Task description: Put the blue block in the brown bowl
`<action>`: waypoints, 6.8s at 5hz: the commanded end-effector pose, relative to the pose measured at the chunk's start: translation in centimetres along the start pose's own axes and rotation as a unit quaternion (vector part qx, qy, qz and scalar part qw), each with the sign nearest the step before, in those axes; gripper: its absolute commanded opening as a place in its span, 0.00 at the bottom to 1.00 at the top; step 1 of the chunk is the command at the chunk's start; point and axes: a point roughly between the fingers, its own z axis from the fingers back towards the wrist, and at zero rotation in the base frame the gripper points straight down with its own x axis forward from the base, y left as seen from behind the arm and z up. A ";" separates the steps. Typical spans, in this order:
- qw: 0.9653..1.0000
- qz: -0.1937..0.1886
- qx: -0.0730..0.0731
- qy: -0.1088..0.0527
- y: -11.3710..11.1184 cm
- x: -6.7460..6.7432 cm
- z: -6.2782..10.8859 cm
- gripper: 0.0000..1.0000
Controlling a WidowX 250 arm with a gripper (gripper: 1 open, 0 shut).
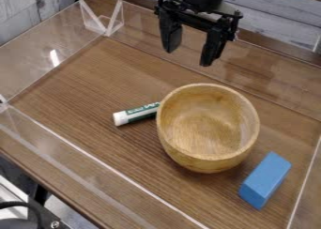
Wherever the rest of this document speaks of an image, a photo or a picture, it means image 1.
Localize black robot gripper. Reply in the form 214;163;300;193
153;0;243;67

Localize blue rectangular block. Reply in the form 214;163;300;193
238;152;291;209

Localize brown wooden bowl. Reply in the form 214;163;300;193
156;83;259;174

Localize white green tube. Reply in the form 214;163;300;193
112;102;160;127

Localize clear acrylic barrier wall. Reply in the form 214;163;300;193
0;95;210;229

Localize black metal bracket with bolt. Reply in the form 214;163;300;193
28;199;69;229

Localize black cable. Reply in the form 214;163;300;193
0;201;44;229

